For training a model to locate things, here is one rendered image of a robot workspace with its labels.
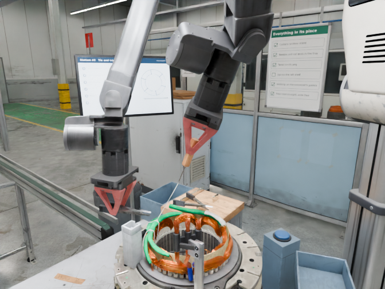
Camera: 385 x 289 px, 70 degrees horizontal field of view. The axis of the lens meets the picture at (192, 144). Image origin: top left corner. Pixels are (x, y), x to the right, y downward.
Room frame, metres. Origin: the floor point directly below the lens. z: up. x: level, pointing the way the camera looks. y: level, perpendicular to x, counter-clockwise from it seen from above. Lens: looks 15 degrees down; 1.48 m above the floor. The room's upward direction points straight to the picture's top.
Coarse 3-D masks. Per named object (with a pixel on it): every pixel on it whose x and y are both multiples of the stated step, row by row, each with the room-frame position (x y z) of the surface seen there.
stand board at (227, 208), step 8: (192, 192) 0.91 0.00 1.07; (208, 192) 0.91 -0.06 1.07; (200, 200) 0.85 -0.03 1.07; (208, 200) 0.85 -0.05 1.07; (224, 200) 0.85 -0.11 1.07; (232, 200) 0.85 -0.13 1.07; (168, 208) 0.79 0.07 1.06; (192, 208) 0.79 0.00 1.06; (208, 208) 0.79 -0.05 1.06; (216, 208) 0.79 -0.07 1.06; (224, 208) 0.79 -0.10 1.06; (232, 208) 0.79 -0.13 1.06; (240, 208) 0.81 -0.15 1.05; (224, 216) 0.74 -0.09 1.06; (232, 216) 0.77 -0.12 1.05
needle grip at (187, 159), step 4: (192, 140) 0.52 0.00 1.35; (196, 140) 0.52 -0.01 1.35; (192, 144) 0.52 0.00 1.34; (184, 156) 0.53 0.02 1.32; (188, 156) 0.53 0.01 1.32; (192, 156) 0.53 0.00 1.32; (184, 160) 0.53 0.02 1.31; (188, 160) 0.53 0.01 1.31; (184, 164) 0.53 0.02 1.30; (188, 164) 0.53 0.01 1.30
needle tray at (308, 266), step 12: (300, 252) 0.57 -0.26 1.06; (300, 264) 0.57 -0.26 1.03; (312, 264) 0.56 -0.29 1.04; (324, 264) 0.56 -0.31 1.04; (336, 264) 0.55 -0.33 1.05; (300, 276) 0.54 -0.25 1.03; (312, 276) 0.54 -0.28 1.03; (324, 276) 0.54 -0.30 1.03; (336, 276) 0.54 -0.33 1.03; (348, 276) 0.50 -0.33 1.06; (300, 288) 0.50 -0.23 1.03; (312, 288) 0.50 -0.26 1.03; (324, 288) 0.50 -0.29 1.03; (336, 288) 0.50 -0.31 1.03; (348, 288) 0.48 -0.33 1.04
